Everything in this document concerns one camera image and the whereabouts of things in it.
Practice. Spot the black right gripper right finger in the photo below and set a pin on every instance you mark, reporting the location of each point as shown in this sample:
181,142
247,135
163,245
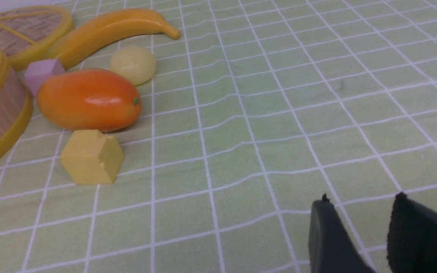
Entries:
412,237

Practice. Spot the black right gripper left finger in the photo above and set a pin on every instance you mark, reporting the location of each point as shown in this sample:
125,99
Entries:
330,247

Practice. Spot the bamboo steamer lid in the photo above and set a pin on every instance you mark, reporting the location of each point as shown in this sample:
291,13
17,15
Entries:
26,33

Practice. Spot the orange toy mango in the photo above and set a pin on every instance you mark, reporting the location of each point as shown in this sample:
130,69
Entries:
89,99

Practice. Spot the yellow toy banana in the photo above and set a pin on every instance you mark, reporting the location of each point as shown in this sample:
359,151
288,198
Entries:
105,29

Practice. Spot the pink foam cube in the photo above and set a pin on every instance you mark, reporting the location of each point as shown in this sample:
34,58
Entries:
39,71

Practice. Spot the green checkered tablecloth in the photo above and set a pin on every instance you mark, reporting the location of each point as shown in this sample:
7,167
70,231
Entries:
260,108

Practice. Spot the yellow foam block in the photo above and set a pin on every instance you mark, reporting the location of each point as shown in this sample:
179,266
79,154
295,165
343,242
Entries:
92,158

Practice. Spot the yellow bun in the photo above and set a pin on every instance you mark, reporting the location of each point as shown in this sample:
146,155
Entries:
135,63

